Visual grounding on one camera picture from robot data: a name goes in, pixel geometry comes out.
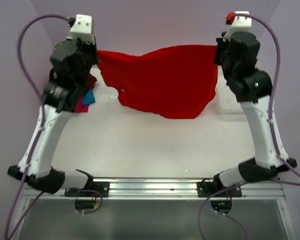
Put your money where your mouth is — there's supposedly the bright red t shirt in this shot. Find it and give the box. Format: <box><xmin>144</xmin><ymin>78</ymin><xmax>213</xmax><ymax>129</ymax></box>
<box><xmin>97</xmin><ymin>44</ymin><xmax>218</xmax><ymax>119</ymax></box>

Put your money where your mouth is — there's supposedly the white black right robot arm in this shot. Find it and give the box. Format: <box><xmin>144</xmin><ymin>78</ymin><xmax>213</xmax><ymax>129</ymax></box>
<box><xmin>212</xmin><ymin>31</ymin><xmax>297</xmax><ymax>197</ymax></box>

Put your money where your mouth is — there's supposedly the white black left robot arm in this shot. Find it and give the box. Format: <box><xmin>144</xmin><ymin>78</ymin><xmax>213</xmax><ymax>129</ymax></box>
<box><xmin>7</xmin><ymin>38</ymin><xmax>99</xmax><ymax>197</ymax></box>

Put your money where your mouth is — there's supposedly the dark maroon folded t shirt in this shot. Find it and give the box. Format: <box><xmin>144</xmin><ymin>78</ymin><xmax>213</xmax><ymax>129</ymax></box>
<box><xmin>85</xmin><ymin>74</ymin><xmax>97</xmax><ymax>92</ymax></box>

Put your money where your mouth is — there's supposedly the blue folded t shirt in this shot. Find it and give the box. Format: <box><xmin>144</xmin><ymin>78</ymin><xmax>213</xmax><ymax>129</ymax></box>
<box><xmin>81</xmin><ymin>88</ymin><xmax>96</xmax><ymax>108</ymax></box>

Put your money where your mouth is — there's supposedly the crimson folded t shirt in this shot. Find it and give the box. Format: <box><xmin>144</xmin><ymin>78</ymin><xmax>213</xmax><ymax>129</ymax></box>
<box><xmin>74</xmin><ymin>98</ymin><xmax>90</xmax><ymax>114</ymax></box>

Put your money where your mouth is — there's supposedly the white plastic mesh basket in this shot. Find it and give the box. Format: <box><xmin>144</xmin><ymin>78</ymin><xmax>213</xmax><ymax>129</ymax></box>
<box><xmin>215</xmin><ymin>66</ymin><xmax>244</xmax><ymax>114</ymax></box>

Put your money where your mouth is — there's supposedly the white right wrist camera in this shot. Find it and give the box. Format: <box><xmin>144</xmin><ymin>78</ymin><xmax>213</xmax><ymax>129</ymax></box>
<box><xmin>223</xmin><ymin>11</ymin><xmax>252</xmax><ymax>42</ymax></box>

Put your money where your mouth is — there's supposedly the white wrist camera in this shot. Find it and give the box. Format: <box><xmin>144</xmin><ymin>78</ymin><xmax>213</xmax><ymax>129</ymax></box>
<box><xmin>223</xmin><ymin>11</ymin><xmax>252</xmax><ymax>42</ymax></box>
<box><xmin>69</xmin><ymin>14</ymin><xmax>95</xmax><ymax>45</ymax></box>

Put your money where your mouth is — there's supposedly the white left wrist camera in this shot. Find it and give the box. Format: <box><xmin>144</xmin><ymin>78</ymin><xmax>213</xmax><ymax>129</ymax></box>
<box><xmin>69</xmin><ymin>14</ymin><xmax>95</xmax><ymax>45</ymax></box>

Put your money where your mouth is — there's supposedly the black left base bracket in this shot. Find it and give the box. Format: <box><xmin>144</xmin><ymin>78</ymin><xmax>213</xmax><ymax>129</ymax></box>
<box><xmin>64</xmin><ymin>181</ymin><xmax>110</xmax><ymax>198</ymax></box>

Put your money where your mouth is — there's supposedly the black base bracket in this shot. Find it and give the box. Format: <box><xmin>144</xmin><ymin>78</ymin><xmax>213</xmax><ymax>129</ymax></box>
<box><xmin>196</xmin><ymin>178</ymin><xmax>243</xmax><ymax>198</ymax></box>
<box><xmin>64</xmin><ymin>181</ymin><xmax>110</xmax><ymax>198</ymax></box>

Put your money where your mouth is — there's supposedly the black right base bracket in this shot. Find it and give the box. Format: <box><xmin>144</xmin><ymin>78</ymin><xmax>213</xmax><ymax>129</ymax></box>
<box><xmin>196</xmin><ymin>178</ymin><xmax>243</xmax><ymax>198</ymax></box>

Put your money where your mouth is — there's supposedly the aluminium mounting rail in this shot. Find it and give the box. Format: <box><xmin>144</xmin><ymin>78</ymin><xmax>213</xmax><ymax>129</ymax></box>
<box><xmin>22</xmin><ymin>177</ymin><xmax>286</xmax><ymax>201</ymax></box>

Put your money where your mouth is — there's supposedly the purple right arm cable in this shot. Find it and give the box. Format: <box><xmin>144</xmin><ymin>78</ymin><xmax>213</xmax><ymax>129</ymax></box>
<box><xmin>197</xmin><ymin>13</ymin><xmax>300</xmax><ymax>240</ymax></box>

